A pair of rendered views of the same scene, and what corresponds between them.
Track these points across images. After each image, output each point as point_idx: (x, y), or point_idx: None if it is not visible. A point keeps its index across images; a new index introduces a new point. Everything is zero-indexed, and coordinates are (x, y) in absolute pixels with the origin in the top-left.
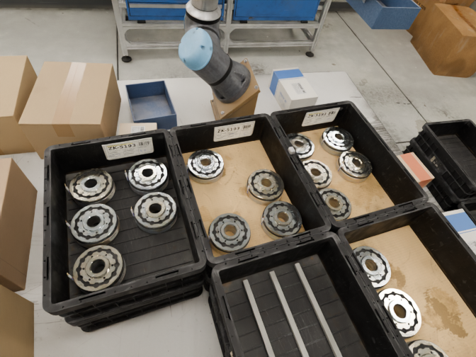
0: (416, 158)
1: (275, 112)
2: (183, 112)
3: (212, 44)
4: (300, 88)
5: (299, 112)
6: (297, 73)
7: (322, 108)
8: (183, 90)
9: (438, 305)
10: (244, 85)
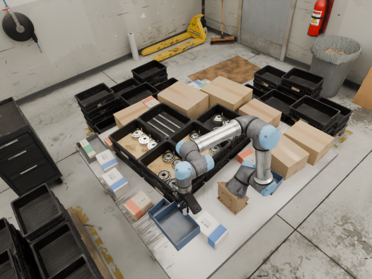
0: (132, 212)
1: None
2: (253, 190)
3: (243, 165)
4: (205, 223)
5: None
6: (213, 237)
7: None
8: (266, 203)
9: (131, 149)
10: (226, 183)
